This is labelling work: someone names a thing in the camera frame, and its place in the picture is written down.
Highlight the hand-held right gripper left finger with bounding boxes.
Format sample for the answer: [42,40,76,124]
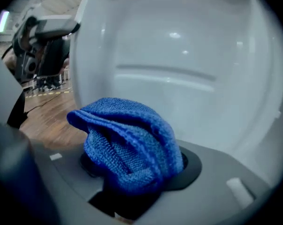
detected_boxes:
[28,137,117,225]

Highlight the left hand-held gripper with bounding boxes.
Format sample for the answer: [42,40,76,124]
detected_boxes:
[11,15,81,84]

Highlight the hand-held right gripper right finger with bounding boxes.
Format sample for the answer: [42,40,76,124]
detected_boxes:
[136,140,275,225]

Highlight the blue cloth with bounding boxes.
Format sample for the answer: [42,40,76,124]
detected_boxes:
[66,97,184,198]

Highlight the white water dispenser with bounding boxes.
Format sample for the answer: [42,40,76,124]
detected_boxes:
[69,0,283,187]

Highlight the ceiling light strip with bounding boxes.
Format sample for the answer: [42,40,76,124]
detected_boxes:
[0,10,10,33]

